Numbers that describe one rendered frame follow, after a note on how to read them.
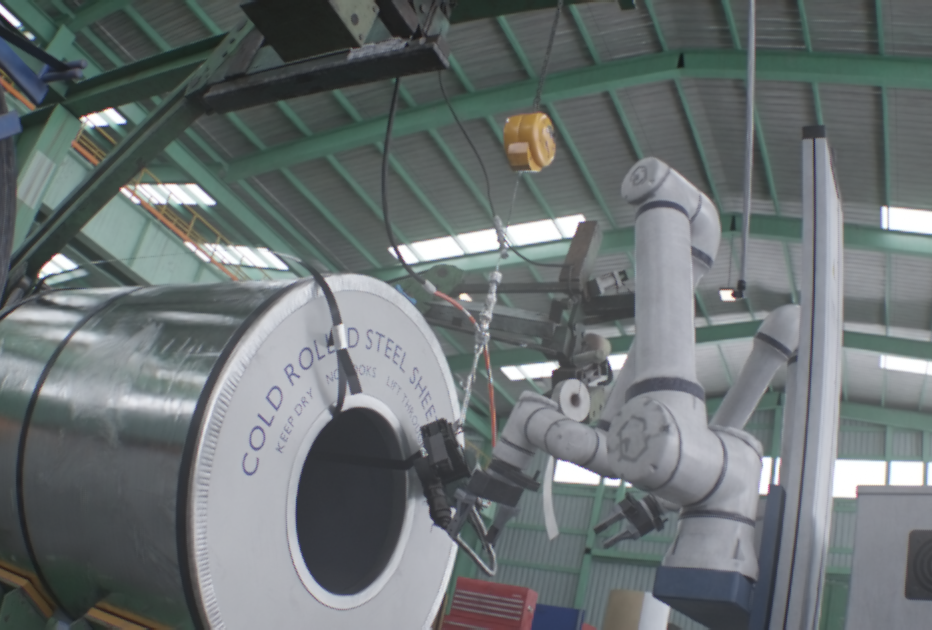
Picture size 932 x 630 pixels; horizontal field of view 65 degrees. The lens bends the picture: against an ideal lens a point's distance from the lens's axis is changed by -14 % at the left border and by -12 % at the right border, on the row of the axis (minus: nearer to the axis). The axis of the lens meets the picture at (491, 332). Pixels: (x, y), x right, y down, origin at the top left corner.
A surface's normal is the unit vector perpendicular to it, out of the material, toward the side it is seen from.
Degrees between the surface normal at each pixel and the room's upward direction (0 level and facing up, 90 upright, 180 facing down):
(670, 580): 90
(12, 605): 90
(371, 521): 91
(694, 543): 68
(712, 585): 90
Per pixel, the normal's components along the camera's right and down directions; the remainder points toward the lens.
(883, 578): -0.46, -0.44
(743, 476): 0.59, -0.18
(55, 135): 0.89, 0.00
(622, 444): -0.80, -0.29
